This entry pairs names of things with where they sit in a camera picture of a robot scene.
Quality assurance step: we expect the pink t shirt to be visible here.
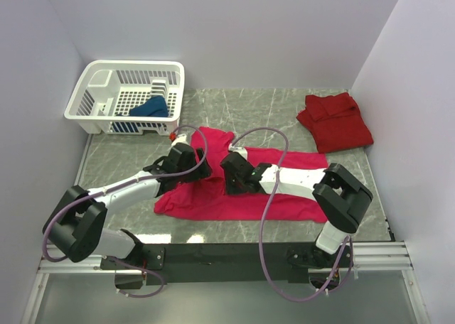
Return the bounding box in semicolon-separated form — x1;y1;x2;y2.
154;126;326;223

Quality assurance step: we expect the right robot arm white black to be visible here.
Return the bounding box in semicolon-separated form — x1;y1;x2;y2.
220;152;373;268

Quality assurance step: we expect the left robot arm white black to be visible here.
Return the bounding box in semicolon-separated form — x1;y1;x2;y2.
43;143;211;269

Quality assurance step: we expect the aluminium rail frame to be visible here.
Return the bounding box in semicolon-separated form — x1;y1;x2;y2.
21;135;427;324

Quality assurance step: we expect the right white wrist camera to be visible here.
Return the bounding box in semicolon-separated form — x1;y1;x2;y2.
228;144;248;160

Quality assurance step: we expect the dark red folded t shirt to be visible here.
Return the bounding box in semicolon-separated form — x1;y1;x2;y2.
296;92;374;153

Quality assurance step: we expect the blue t shirt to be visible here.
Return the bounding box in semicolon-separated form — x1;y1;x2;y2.
112;95;169;134

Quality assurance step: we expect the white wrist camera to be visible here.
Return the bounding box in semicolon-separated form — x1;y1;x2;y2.
228;144;248;160
169;132;189;146

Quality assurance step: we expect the white plastic basket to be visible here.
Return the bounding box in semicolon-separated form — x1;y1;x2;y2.
64;60;185;136

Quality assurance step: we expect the black base beam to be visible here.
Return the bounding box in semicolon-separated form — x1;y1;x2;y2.
100;242;353;286

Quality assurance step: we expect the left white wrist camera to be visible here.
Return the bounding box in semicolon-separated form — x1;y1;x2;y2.
169;132;189;146

